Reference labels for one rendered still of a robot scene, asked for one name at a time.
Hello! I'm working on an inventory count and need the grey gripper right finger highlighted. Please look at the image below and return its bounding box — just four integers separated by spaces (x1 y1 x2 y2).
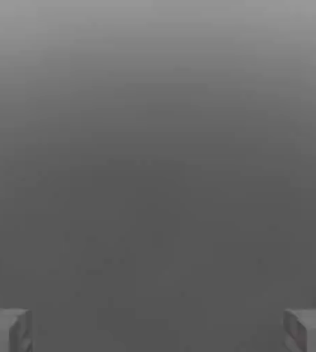
282 308 316 352

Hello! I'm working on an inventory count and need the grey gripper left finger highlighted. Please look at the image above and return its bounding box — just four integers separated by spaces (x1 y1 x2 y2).
0 308 34 352

